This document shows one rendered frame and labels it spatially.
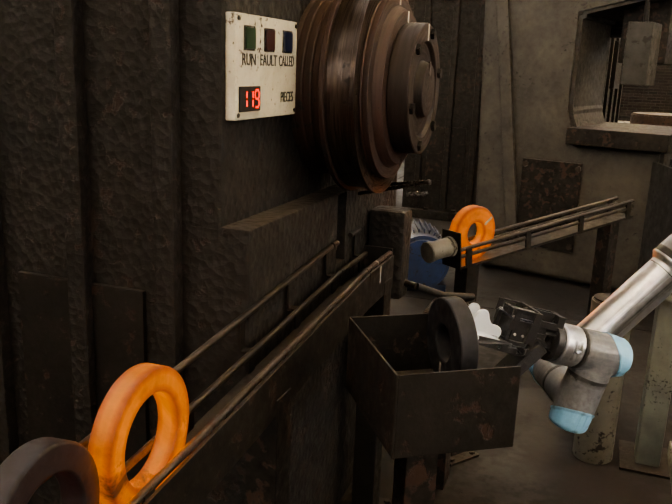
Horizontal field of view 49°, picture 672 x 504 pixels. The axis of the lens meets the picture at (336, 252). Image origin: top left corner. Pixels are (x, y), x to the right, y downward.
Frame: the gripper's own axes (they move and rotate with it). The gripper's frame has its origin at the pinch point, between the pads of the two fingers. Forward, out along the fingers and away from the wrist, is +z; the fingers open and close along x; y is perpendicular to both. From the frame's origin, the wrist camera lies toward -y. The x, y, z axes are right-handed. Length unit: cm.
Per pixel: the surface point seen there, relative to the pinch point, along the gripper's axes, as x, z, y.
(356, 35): -32, 23, 45
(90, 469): 31, 55, -17
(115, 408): 27, 54, -11
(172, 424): 17, 45, -17
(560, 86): -257, -155, 83
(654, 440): -61, -110, -35
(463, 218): -78, -34, 13
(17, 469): 40, 62, -13
